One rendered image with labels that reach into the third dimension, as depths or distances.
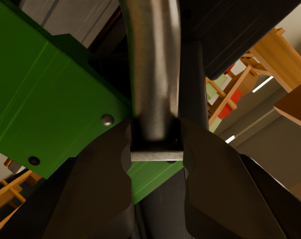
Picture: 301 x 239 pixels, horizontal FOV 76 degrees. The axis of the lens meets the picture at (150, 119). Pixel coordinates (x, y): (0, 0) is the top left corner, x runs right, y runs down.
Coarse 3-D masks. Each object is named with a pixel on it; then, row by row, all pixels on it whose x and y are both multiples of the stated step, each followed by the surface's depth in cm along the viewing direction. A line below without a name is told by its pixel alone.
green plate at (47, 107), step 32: (0, 0) 12; (0, 32) 13; (32, 32) 13; (0, 64) 14; (32, 64) 13; (64, 64) 13; (0, 96) 15; (32, 96) 15; (64, 96) 15; (96, 96) 14; (0, 128) 16; (32, 128) 16; (64, 128) 16; (96, 128) 16; (32, 160) 17; (64, 160) 17
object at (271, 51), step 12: (264, 36) 76; (276, 36) 75; (252, 48) 80; (264, 48) 77; (276, 48) 76; (288, 48) 76; (264, 60) 79; (276, 60) 78; (288, 60) 77; (300, 60) 76; (276, 72) 79; (288, 72) 78; (300, 72) 77; (288, 84) 79
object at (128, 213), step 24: (96, 144) 10; (120, 144) 10; (72, 168) 8; (96, 168) 8; (120, 168) 8; (72, 192) 7; (96, 192) 7; (120, 192) 7; (72, 216) 6; (96, 216) 6; (120, 216) 6
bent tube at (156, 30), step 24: (120, 0) 9; (144, 0) 9; (168, 0) 9; (144, 24) 9; (168, 24) 9; (144, 48) 10; (168, 48) 10; (144, 72) 10; (168, 72) 10; (144, 96) 11; (168, 96) 11; (144, 120) 12; (168, 120) 12; (144, 144) 12; (168, 144) 12
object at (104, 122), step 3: (105, 114) 15; (108, 114) 15; (102, 117) 15; (105, 117) 15; (108, 117) 15; (111, 117) 15; (102, 120) 15; (105, 120) 15; (108, 120) 15; (111, 120) 15; (102, 123) 15; (105, 123) 15; (108, 123) 15; (111, 123) 15; (108, 126) 15
